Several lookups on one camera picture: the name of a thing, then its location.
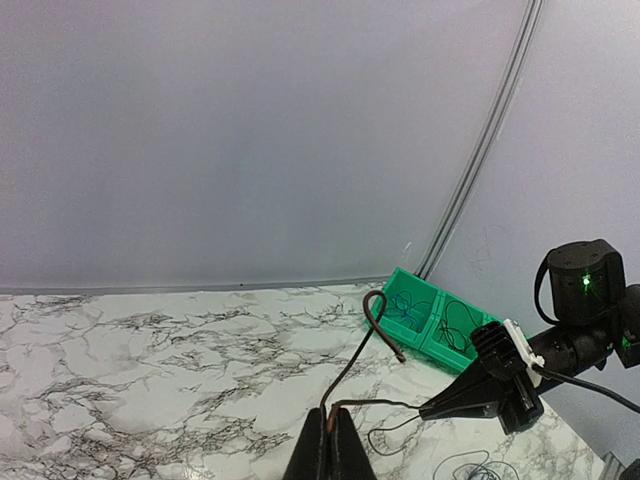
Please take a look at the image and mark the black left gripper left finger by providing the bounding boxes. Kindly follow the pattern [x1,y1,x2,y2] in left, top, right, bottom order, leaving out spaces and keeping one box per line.
[282,407,330,480]

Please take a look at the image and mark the right aluminium frame post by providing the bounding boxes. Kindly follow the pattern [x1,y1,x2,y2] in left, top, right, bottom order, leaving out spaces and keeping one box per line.
[414,0,545,280]

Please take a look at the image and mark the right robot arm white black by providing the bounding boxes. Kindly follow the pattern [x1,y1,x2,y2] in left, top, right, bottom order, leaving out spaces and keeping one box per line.
[419,239,639,434]

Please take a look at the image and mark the green three-compartment plastic bin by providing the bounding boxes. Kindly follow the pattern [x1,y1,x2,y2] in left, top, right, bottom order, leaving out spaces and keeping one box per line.
[379,268,498,373]

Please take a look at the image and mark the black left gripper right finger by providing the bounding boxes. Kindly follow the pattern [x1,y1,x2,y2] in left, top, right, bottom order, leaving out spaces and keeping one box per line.
[329,408,374,480]

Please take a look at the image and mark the blue wire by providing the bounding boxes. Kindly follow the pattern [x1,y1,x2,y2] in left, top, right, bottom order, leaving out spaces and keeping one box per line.
[387,294,431,331]

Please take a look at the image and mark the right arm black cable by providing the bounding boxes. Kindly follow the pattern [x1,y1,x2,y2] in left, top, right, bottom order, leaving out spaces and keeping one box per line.
[532,367,640,416]

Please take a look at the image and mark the black cable bundle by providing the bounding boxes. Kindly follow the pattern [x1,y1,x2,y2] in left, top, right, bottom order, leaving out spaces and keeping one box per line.
[367,414,521,480]

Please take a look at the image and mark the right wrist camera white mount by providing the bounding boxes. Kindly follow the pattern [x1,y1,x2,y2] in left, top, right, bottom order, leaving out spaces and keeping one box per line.
[469,318,546,389]

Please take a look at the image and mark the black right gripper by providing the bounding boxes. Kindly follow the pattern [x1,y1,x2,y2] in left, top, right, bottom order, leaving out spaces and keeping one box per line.
[419,359,544,434]

